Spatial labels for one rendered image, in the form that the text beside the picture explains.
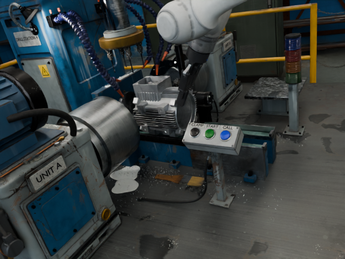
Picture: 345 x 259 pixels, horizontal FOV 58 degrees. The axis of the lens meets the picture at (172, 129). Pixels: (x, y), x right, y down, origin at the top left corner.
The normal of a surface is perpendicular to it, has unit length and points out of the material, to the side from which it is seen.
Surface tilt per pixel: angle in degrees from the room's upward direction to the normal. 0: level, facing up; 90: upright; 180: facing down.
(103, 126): 51
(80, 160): 89
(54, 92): 90
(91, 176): 89
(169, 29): 90
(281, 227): 0
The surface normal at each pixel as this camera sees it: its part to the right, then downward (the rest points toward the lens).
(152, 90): -0.51, 0.46
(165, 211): -0.18, -0.88
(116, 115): 0.54, -0.49
